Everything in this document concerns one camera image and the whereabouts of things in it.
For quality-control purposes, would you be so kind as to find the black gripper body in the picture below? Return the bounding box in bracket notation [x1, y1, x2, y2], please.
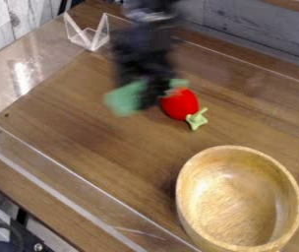
[111, 19, 178, 83]

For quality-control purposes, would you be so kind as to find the green rectangular block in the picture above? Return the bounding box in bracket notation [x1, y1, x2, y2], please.
[105, 79, 189, 117]

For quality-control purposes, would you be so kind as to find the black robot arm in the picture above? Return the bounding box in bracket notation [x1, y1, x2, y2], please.
[113, 0, 178, 86]

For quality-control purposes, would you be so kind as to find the brown wooden bowl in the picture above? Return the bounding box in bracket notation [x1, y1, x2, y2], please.
[177, 146, 299, 252]

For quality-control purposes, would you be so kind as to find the red plush strawberry toy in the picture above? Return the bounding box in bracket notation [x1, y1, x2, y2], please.
[161, 88, 208, 131]

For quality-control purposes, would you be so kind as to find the clear acrylic corner bracket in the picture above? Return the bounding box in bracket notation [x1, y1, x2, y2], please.
[63, 13, 111, 51]

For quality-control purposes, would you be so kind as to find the clear acrylic tray wall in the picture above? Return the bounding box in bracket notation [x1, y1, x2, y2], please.
[0, 127, 201, 252]

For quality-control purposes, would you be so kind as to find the black clamp bracket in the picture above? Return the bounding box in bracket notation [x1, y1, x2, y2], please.
[11, 220, 55, 252]

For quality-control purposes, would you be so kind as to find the black cable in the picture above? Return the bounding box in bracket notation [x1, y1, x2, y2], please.
[0, 222, 27, 252]

